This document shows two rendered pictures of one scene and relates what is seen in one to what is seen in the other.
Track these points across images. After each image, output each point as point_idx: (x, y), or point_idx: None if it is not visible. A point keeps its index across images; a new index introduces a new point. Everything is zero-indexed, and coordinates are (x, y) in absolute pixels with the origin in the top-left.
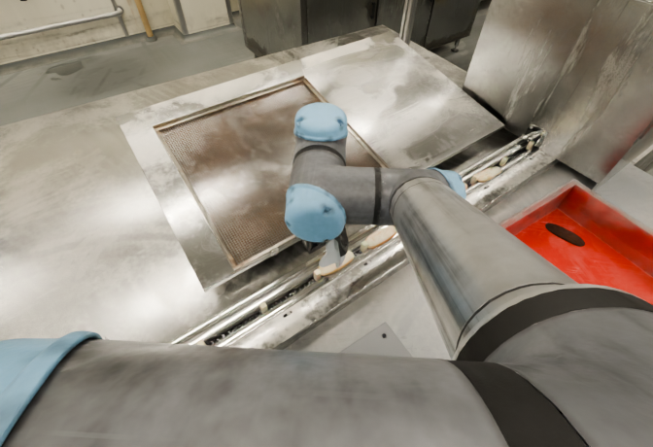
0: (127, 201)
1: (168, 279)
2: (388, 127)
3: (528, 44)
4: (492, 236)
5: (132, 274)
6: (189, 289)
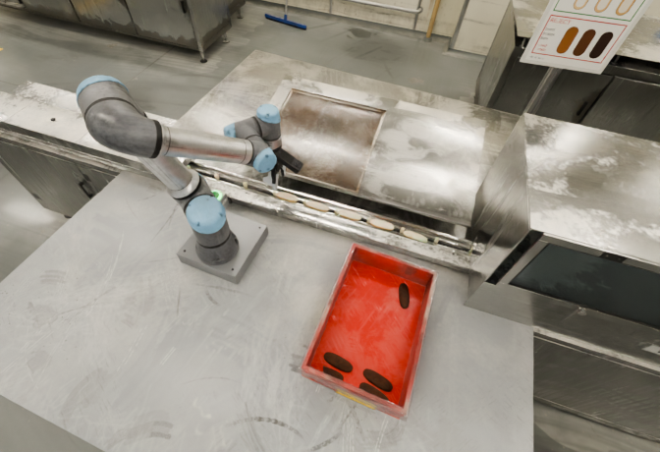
0: None
1: None
2: (392, 168)
3: (501, 177)
4: (190, 131)
5: None
6: None
